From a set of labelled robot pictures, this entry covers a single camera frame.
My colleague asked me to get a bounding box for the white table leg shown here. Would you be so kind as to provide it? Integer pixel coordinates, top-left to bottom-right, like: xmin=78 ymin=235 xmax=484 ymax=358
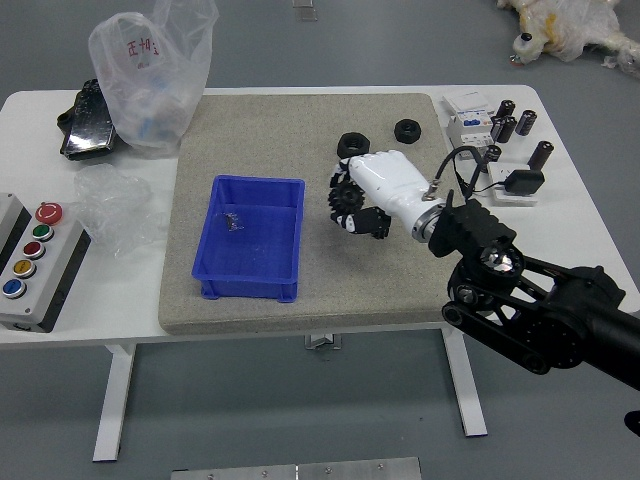
xmin=92 ymin=343 xmax=137 ymax=462
xmin=442 ymin=327 xmax=489 ymax=438

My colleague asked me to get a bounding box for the big black hex nut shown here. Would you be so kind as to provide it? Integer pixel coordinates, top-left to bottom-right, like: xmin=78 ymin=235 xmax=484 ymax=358
xmin=336 ymin=131 xmax=372 ymax=159

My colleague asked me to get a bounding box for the blue plastic box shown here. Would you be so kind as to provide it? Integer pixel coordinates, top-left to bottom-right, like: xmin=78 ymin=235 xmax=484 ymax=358
xmin=191 ymin=174 xmax=307 ymax=305

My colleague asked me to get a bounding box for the white power socket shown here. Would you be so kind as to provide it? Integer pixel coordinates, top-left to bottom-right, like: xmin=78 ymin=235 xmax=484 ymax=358
xmin=487 ymin=161 xmax=540 ymax=207

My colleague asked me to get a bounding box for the white circuit breaker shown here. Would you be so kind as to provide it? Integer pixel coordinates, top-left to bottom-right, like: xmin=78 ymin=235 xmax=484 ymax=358
xmin=441 ymin=91 xmax=496 ymax=162

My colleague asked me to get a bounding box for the metal table bracket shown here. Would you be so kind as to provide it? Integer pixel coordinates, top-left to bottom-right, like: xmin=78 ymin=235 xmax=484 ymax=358
xmin=303 ymin=333 xmax=344 ymax=351

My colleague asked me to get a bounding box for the black toothed gear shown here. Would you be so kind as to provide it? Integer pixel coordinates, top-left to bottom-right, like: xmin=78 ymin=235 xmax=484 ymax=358
xmin=329 ymin=182 xmax=365 ymax=211

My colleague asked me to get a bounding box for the large grey metal plate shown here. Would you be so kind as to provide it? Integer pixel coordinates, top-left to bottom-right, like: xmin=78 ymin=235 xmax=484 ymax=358
xmin=170 ymin=456 xmax=423 ymax=480

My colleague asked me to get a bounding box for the small metal floor plate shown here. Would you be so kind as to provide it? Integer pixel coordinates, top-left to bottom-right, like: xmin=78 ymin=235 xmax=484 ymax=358
xmin=292 ymin=0 xmax=320 ymax=22

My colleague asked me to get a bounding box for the plastic-wrapped plush toy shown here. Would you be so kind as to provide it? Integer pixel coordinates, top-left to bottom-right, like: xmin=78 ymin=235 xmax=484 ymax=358
xmin=496 ymin=0 xmax=640 ymax=81

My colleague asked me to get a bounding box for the small black hex nut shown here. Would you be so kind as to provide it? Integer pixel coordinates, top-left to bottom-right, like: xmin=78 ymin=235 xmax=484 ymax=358
xmin=393 ymin=118 xmax=424 ymax=145

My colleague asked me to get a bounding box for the grey-brown mat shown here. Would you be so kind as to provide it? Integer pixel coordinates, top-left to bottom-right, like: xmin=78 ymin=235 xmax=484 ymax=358
xmin=157 ymin=93 xmax=471 ymax=336

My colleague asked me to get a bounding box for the black glossy tray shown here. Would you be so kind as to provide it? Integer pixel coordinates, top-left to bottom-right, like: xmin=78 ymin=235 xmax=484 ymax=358
xmin=56 ymin=78 xmax=119 ymax=162

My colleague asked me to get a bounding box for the crumpled clear plastic bag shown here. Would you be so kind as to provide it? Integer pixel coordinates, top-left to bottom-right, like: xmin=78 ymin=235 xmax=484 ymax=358
xmin=67 ymin=163 xmax=169 ymax=259

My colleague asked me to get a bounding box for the clear plastic bag red print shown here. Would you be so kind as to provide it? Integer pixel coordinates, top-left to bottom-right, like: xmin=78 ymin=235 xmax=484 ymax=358
xmin=88 ymin=0 xmax=220 ymax=160

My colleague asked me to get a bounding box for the black plug adapter with cord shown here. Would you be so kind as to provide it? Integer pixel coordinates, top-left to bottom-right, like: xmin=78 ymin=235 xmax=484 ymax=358
xmin=469 ymin=168 xmax=546 ymax=197

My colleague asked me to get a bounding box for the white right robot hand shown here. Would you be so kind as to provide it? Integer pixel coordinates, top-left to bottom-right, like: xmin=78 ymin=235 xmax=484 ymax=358
xmin=327 ymin=149 xmax=445 ymax=241

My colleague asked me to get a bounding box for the grey push-button control box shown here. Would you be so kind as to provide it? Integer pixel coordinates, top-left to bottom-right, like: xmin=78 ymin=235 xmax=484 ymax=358
xmin=0 ymin=192 xmax=93 ymax=334

